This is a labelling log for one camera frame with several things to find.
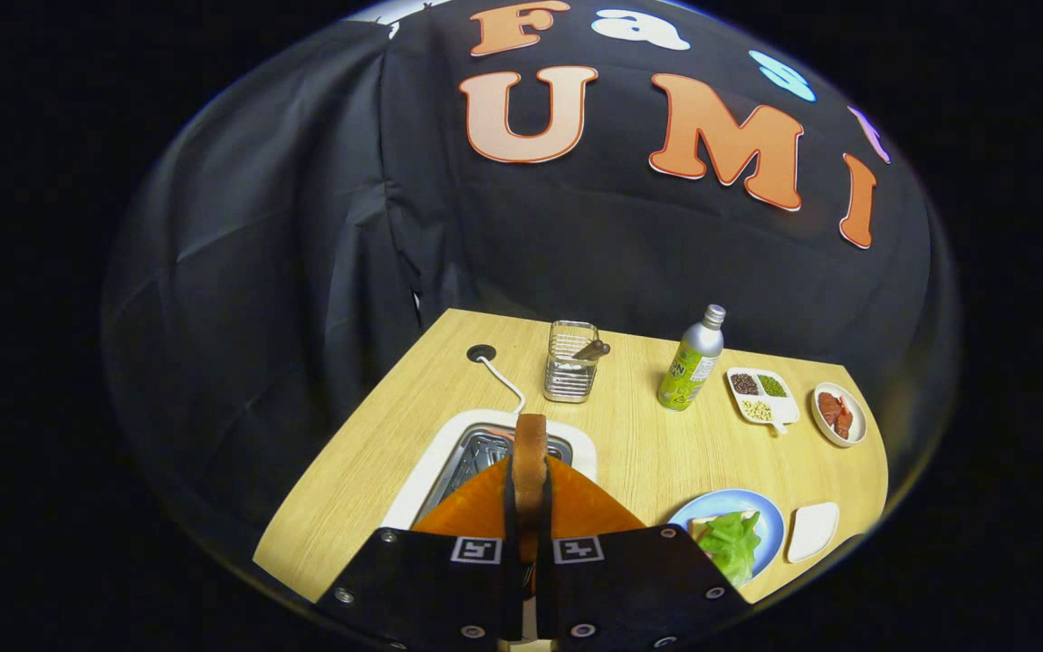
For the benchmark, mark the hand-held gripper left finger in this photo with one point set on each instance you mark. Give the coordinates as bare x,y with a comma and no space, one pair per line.
510,516

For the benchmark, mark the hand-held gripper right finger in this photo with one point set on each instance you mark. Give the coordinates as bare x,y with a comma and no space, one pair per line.
546,521

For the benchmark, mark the toasted bread slice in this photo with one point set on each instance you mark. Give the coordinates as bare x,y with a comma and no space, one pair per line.
531,453

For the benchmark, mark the green lettuce leaf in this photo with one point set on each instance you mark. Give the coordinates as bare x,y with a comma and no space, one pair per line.
730,543

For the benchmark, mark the white toaster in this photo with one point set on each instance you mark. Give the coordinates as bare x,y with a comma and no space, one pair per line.
435,466

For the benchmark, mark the white bread slice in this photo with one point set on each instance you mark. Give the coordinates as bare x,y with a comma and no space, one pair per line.
699,524

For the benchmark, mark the green metal bottle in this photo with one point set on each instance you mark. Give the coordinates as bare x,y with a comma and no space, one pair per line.
689,367

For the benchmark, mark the blue plate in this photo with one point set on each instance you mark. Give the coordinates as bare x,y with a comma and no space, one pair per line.
770,525

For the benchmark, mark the pile of yellow beans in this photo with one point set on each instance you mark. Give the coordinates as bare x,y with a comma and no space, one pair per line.
757,410

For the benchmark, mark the pile of dark beans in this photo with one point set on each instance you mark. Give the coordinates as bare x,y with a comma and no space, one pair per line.
744,383

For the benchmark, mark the white divided dish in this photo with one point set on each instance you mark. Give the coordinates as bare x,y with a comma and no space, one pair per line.
784,412

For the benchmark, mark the pile of green beans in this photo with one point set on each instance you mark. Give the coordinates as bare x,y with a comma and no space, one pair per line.
772,386

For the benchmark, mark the white square plate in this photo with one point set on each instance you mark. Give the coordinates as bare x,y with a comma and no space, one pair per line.
813,532

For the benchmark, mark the brown meat piece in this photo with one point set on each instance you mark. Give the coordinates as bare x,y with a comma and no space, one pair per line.
844,426
828,407

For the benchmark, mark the white round plate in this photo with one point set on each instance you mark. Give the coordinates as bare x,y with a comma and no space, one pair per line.
856,426

